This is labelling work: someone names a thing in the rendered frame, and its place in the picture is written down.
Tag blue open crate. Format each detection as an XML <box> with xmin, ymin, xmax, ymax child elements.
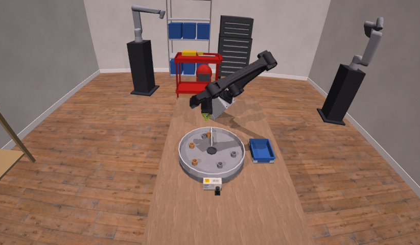
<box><xmin>248</xmin><ymin>138</ymin><xmax>275</xmax><ymax>163</ymax></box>

